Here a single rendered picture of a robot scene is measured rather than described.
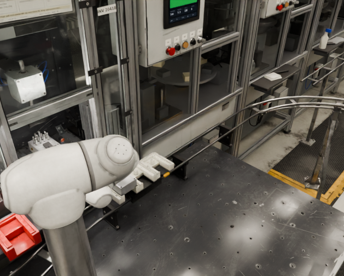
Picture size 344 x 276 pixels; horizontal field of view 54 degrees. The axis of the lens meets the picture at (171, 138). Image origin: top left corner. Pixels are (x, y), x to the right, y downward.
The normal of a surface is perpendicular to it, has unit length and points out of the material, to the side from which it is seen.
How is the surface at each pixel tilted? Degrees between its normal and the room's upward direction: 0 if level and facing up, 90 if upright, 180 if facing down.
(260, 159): 0
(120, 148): 43
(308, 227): 0
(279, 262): 0
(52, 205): 79
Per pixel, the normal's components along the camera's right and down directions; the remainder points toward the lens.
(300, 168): 0.01, -0.83
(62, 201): 0.46, 0.34
